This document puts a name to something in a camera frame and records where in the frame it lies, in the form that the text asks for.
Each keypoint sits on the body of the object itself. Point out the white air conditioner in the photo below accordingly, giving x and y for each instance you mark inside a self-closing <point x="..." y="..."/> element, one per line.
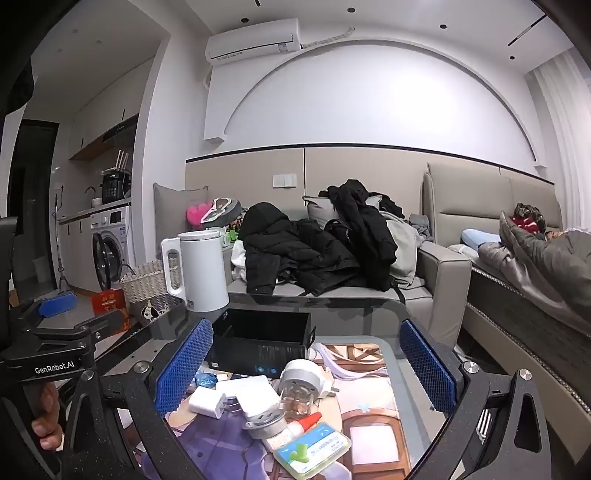
<point x="251" y="41"/>

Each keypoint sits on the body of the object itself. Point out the printed table mat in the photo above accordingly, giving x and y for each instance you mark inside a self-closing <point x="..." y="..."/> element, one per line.
<point x="369" y="401"/>

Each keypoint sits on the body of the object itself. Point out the pink plush toy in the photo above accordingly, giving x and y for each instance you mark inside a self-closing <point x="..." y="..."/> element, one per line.
<point x="197" y="214"/>

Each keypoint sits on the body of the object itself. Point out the black cardboard box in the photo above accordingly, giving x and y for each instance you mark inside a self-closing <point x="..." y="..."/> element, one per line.
<point x="258" y="350"/>

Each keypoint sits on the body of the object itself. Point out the black coat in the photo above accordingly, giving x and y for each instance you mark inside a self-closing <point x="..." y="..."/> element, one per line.
<point x="364" y="221"/>

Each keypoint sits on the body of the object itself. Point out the router with antennas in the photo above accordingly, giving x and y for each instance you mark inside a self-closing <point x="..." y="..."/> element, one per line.
<point x="121" y="161"/>

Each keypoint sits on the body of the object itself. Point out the wicker basket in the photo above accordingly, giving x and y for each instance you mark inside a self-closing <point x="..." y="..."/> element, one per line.
<point x="145" y="284"/>

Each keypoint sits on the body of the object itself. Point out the beige upholstered bed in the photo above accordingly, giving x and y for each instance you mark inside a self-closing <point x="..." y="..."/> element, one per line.
<point x="485" y="198"/>

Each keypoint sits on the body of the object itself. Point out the tape roll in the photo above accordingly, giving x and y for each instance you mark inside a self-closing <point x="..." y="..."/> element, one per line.
<point x="300" y="383"/>

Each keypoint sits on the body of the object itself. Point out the red gift bag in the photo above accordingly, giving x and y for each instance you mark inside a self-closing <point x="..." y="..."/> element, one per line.
<point x="111" y="307"/>

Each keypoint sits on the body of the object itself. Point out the large grey cushion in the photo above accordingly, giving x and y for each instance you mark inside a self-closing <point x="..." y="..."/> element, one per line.
<point x="173" y="205"/>

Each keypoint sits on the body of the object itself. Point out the white curtain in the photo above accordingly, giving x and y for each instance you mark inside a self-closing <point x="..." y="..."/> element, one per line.
<point x="561" y="120"/>

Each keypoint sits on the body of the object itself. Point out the grey sofa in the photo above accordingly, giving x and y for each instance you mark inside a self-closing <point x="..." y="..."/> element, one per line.
<point x="438" y="272"/>

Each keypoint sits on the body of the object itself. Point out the small white charger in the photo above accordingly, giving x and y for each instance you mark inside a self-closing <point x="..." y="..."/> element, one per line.
<point x="207" y="401"/>

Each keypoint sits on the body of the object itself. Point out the black kitchen appliance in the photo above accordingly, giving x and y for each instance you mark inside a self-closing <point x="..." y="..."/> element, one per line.
<point x="115" y="187"/>

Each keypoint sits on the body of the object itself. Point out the black puffer jacket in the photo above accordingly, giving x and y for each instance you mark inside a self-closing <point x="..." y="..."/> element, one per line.
<point x="286" y="249"/>

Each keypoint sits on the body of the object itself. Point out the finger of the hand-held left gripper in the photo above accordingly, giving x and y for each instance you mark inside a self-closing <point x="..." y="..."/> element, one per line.
<point x="83" y="333"/>
<point x="57" y="305"/>

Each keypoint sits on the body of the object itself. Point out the grey hoodie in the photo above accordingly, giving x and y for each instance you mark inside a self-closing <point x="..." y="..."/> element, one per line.
<point x="406" y="249"/>

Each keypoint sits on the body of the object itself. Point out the red and dark cloth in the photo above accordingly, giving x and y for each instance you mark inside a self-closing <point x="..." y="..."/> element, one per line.
<point x="528" y="219"/>

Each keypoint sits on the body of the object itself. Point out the wall switch panel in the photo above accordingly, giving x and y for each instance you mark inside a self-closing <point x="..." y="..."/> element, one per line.
<point x="284" y="181"/>

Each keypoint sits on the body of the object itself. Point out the large white power adapter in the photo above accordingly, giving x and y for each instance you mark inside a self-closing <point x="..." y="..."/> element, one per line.
<point x="251" y="392"/>

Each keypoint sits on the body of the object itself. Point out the light blue pillow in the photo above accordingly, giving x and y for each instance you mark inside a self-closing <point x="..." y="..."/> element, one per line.
<point x="478" y="240"/>

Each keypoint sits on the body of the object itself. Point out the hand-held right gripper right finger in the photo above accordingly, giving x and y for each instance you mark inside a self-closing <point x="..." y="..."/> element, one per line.
<point x="427" y="369"/>

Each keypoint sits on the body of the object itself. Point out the mop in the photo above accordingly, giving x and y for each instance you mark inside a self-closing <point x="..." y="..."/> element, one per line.
<point x="60" y="258"/>

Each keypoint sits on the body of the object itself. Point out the round grey white lid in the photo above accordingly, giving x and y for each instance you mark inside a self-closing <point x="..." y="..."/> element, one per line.
<point x="265" y="422"/>

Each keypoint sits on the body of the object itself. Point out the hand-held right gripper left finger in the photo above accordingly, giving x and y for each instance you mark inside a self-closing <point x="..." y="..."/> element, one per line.
<point x="184" y="369"/>

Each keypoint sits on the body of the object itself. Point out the white plug adapter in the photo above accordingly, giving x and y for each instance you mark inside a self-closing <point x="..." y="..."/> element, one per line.
<point x="328" y="383"/>

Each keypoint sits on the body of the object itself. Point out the small grey cushion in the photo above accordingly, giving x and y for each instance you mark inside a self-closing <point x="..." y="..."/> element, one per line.
<point x="318" y="212"/>

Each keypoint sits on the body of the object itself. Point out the grey patterned cap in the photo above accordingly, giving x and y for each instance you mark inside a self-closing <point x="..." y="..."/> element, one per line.
<point x="226" y="210"/>

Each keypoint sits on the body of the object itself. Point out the kitchen wall cabinets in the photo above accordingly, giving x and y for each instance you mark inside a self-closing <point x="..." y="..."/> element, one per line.
<point x="111" y="110"/>

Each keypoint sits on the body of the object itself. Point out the white garment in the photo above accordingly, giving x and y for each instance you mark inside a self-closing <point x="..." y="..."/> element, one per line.
<point x="238" y="261"/>

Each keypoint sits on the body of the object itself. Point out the person's left hand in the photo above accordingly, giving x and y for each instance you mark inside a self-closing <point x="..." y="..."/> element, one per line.
<point x="46" y="415"/>

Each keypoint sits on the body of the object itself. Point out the white washing machine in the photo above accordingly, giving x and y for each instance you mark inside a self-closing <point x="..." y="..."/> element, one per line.
<point x="111" y="242"/>

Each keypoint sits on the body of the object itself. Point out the kitchen faucet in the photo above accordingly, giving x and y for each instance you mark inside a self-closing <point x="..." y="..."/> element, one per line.
<point x="91" y="194"/>

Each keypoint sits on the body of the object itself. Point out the air conditioner pipe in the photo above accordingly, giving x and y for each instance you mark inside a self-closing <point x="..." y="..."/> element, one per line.
<point x="328" y="38"/>

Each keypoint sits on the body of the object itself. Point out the grey quilt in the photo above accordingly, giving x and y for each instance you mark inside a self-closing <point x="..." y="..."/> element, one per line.
<point x="545" y="267"/>

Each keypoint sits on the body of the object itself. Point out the white electric kettle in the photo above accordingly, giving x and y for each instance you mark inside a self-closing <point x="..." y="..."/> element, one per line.
<point x="203" y="272"/>

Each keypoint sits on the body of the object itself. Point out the glue bottle with red cap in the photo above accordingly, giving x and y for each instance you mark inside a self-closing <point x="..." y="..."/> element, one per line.
<point x="302" y="423"/>

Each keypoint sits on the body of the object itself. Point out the green and blue flat box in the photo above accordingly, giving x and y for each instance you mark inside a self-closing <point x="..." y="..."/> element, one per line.
<point x="314" y="450"/>

